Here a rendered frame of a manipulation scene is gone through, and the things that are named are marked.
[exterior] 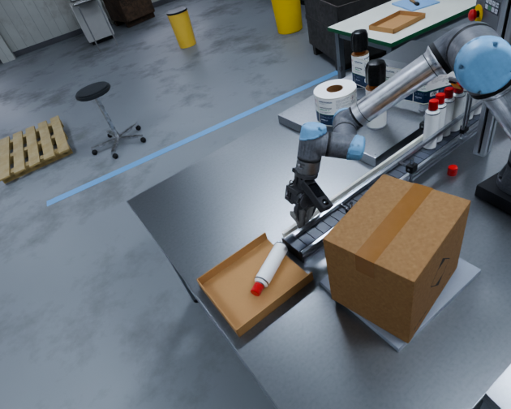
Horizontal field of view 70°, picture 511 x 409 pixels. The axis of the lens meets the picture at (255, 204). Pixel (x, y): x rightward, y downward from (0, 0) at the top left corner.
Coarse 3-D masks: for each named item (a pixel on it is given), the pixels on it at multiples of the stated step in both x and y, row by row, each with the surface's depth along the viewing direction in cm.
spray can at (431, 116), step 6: (432, 102) 135; (438, 102) 135; (432, 108) 136; (426, 114) 139; (432, 114) 137; (438, 114) 137; (426, 120) 140; (432, 120) 139; (438, 120) 139; (426, 126) 142; (432, 126) 140; (438, 126) 141; (426, 132) 143; (432, 132) 142; (426, 138) 145; (426, 144) 146; (432, 144) 145
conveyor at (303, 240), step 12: (456, 132) 152; (444, 144) 148; (420, 156) 146; (396, 168) 144; (360, 192) 138; (348, 204) 134; (336, 216) 131; (312, 228) 130; (324, 228) 128; (288, 240) 128; (300, 240) 127; (312, 240) 125
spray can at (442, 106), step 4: (436, 96) 138; (440, 96) 137; (444, 96) 137; (440, 100) 138; (440, 104) 139; (444, 104) 139; (440, 108) 139; (444, 108) 140; (440, 112) 140; (444, 112) 141; (440, 116) 141; (444, 116) 142; (440, 120) 142; (440, 124) 144; (440, 136) 147; (440, 140) 149
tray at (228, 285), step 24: (264, 240) 136; (240, 264) 131; (288, 264) 126; (216, 288) 125; (240, 288) 123; (264, 288) 121; (288, 288) 118; (240, 312) 116; (264, 312) 112; (240, 336) 110
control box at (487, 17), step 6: (480, 0) 123; (498, 0) 113; (480, 6) 123; (480, 12) 124; (486, 12) 121; (480, 18) 125; (486, 18) 121; (492, 18) 118; (498, 18) 115; (492, 24) 118
